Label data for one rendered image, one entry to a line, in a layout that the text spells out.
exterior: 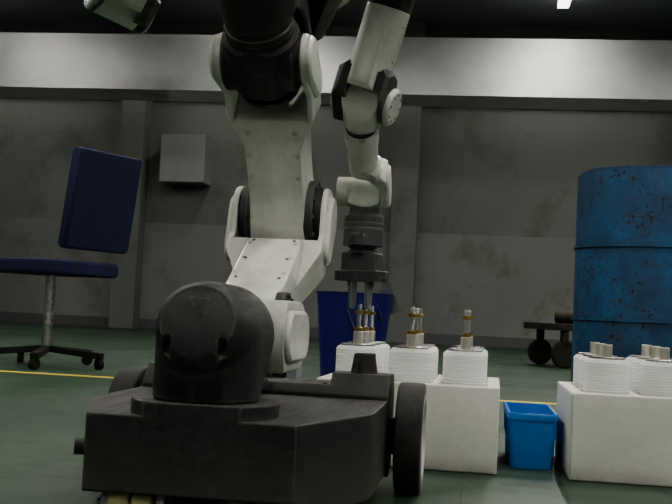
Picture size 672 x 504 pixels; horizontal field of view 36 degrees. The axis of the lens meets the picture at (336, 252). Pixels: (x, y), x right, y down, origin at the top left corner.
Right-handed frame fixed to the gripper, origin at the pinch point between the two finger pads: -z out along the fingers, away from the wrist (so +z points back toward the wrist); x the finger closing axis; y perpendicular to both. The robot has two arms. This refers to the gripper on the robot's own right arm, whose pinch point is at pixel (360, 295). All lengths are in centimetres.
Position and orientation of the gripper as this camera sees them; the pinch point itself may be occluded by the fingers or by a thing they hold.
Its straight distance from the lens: 230.6
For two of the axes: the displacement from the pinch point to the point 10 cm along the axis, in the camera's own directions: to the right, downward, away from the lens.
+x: 9.1, 0.2, -4.1
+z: 0.5, -10.0, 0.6
